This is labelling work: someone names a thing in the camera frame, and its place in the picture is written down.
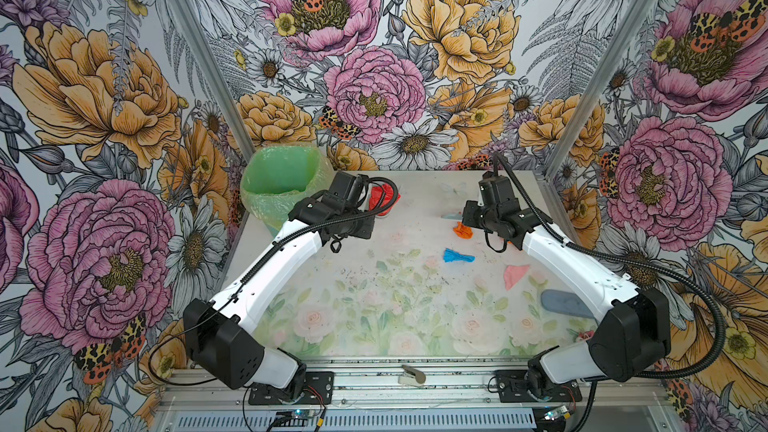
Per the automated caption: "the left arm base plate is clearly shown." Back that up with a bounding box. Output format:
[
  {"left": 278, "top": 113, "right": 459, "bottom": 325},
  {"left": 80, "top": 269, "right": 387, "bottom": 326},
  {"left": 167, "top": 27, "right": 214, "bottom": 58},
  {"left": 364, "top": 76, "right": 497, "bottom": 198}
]
[{"left": 247, "top": 371, "right": 335, "bottom": 406}]

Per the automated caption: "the beige clip on rail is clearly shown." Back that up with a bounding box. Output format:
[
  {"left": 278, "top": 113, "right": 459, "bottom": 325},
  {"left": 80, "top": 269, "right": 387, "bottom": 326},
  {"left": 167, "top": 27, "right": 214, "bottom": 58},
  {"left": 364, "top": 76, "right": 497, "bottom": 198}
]
[{"left": 398, "top": 364, "right": 426, "bottom": 387}]

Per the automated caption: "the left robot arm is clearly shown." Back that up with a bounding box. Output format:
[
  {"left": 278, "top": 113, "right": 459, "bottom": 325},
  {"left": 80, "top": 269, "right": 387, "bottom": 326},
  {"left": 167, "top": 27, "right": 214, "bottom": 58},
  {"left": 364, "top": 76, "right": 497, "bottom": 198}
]
[{"left": 183, "top": 172, "right": 386, "bottom": 401}]

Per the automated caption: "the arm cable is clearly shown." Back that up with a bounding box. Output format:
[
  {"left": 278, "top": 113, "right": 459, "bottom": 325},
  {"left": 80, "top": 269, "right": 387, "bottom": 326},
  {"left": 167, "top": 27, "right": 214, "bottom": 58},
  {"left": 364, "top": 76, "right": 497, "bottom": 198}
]
[
  {"left": 146, "top": 176, "right": 401, "bottom": 388},
  {"left": 491, "top": 152, "right": 727, "bottom": 380}
]

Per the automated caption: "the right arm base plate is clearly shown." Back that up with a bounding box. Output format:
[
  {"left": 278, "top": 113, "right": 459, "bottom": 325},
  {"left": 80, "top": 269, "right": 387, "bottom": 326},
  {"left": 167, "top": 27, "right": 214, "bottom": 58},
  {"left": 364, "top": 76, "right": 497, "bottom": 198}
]
[{"left": 487, "top": 369, "right": 582, "bottom": 404}]

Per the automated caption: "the pink paper scrap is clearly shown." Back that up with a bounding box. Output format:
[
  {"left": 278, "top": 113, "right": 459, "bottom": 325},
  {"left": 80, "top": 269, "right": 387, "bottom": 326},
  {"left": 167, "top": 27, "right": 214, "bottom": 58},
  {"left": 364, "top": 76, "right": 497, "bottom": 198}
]
[{"left": 503, "top": 265, "right": 530, "bottom": 291}]

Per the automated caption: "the red paper scrap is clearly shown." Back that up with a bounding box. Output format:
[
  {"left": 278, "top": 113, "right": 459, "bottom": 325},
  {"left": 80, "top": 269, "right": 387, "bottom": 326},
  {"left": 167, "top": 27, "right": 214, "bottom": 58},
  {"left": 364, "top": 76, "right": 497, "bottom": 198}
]
[{"left": 368, "top": 183, "right": 395, "bottom": 210}]

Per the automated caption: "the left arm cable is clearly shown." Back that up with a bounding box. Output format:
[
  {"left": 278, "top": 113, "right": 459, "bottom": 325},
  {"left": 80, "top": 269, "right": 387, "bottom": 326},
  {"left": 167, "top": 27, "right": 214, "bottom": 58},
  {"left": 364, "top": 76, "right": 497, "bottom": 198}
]
[{"left": 146, "top": 176, "right": 401, "bottom": 388}]

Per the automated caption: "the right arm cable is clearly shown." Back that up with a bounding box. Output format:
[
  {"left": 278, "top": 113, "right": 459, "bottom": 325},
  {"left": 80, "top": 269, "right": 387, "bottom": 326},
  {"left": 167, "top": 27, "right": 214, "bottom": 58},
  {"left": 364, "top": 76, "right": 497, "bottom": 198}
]
[{"left": 491, "top": 152, "right": 727, "bottom": 380}]

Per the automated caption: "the grey-blue hand brush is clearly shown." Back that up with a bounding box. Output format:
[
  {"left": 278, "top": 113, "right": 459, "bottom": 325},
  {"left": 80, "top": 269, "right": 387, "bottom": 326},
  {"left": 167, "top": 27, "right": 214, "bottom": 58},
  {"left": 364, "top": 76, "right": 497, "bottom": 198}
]
[{"left": 441, "top": 212, "right": 462, "bottom": 222}]

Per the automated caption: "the aluminium rail frame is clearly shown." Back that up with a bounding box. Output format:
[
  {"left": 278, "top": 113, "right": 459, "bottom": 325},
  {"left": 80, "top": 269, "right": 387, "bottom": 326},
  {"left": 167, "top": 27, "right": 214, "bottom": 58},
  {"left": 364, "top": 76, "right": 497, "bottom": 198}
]
[{"left": 151, "top": 357, "right": 684, "bottom": 431}]

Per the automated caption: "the blue-grey oval case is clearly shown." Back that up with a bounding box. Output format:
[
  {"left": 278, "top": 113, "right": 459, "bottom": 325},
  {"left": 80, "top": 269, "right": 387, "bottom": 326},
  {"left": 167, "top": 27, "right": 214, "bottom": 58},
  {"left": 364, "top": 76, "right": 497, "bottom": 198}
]
[{"left": 540, "top": 289, "right": 594, "bottom": 319}]

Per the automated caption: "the blue paper scrap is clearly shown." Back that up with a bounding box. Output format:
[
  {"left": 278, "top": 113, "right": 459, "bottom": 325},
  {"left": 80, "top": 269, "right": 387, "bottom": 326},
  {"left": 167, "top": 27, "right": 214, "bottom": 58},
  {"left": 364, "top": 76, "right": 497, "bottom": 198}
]
[{"left": 443, "top": 248, "right": 476, "bottom": 263}]

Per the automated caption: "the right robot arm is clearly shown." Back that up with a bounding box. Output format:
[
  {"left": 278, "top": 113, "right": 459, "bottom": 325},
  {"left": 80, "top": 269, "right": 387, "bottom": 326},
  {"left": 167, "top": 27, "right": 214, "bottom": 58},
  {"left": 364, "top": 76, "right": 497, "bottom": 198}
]
[{"left": 462, "top": 172, "right": 671, "bottom": 400}]

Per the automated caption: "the green bin with bag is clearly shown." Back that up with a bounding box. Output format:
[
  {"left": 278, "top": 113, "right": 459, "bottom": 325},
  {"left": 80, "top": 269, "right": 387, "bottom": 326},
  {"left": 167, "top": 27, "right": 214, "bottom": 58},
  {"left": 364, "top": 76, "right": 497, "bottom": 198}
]
[{"left": 240, "top": 144, "right": 335, "bottom": 235}]

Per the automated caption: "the grey-blue dustpan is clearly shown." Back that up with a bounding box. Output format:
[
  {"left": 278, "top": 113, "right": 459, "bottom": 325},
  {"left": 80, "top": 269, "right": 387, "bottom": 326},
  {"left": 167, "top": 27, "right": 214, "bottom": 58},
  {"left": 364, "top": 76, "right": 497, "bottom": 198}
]
[{"left": 371, "top": 181, "right": 401, "bottom": 218}]

